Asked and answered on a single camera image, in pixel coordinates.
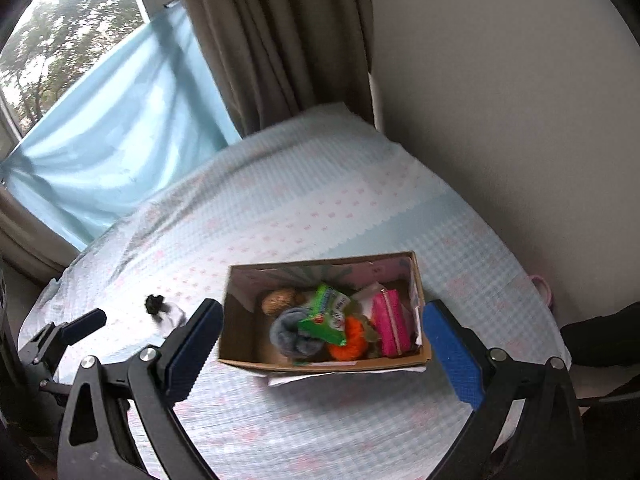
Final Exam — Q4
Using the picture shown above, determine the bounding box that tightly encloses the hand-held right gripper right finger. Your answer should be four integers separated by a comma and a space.
421, 299, 587, 480

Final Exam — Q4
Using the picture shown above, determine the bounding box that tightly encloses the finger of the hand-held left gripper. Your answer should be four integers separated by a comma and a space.
27, 308, 108, 362

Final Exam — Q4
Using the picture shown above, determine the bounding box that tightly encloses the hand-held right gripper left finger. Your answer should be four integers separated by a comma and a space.
56, 298, 225, 480

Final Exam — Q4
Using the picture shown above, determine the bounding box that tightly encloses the paper-wrapped cardboard box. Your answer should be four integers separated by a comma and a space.
217, 251, 433, 388

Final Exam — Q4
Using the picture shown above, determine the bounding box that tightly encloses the pink zip pouch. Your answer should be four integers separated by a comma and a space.
371, 290, 414, 358

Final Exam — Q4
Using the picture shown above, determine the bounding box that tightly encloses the brown round plush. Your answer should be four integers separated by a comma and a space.
262, 289, 307, 317

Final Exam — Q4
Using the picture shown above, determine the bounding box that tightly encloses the orange pompom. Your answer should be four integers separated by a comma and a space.
327, 316, 377, 361

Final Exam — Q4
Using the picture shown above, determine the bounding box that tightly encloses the white mesh cloth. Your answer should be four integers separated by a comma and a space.
352, 282, 386, 306

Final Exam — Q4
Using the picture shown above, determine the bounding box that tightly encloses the green snack packet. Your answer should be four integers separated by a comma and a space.
297, 284, 360, 347

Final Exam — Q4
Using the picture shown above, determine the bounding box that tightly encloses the brown curtain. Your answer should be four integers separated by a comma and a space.
170, 0, 376, 138
0, 187, 91, 283

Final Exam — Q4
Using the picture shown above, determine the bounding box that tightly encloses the dark clothing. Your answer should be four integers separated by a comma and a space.
559, 301, 640, 480

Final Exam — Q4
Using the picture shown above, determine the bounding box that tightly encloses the checkered bed sheet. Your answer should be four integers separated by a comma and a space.
17, 101, 573, 480

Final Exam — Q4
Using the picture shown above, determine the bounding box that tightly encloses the light blue cloth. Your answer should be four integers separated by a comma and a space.
0, 7, 244, 253

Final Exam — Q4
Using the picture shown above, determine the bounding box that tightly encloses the window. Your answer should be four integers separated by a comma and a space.
0, 0, 182, 151

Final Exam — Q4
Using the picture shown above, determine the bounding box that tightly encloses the pink ring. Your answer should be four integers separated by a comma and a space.
531, 273, 555, 311

